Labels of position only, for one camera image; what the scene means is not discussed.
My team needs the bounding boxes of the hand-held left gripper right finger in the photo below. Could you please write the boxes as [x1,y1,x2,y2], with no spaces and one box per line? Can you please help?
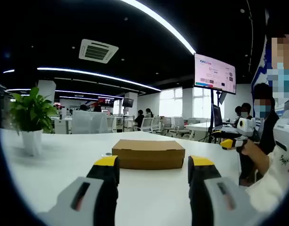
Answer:
[188,155,262,226]

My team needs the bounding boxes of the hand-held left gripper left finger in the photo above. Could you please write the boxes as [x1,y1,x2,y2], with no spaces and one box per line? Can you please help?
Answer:
[37,155,120,226]

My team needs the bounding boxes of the brown cardboard shoe box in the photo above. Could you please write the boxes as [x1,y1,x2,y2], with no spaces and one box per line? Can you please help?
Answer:
[112,139,185,170]

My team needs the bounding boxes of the person's right hand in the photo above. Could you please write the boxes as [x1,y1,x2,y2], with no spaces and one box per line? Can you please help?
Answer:
[240,139,261,163]

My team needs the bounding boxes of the dark laptop screen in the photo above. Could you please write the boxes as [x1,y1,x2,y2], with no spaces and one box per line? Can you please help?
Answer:
[212,103,224,129]

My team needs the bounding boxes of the black display screen stand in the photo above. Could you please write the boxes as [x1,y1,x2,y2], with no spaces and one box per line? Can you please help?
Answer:
[207,89,227,143]

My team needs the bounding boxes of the white chest-worn device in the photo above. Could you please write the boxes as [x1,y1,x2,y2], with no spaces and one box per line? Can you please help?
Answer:
[273,97,289,153]

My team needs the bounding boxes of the row of white office chairs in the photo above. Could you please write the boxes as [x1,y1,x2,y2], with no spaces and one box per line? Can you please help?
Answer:
[135,117,201,139]

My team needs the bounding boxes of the white printed shirt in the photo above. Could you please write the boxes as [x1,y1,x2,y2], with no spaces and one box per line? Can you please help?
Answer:
[245,150,289,212]

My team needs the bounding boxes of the large pink-white display screen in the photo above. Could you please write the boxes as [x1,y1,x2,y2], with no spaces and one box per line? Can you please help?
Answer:
[193,53,237,95]

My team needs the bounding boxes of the white partition panel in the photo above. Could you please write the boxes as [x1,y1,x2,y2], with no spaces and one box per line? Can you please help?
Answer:
[71,110,110,134]

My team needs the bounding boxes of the white ceiling light strip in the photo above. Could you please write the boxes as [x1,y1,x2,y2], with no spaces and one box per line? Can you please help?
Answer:
[37,67,161,92]
[120,0,197,55]

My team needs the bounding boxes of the red hanging screen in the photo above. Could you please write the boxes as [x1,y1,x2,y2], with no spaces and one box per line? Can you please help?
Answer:
[97,96,115,105]

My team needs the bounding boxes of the dark hanging monitor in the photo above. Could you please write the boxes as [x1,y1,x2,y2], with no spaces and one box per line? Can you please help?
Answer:
[122,97,135,108]

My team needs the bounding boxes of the potted green plant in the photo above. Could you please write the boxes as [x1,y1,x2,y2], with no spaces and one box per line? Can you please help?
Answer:
[9,87,58,157]

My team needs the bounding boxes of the ceiling air conditioner vent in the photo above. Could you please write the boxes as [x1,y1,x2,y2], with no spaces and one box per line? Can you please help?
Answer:
[78,39,119,64]

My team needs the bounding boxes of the blue wall display board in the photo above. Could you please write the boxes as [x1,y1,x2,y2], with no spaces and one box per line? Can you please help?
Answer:
[251,35,271,91]

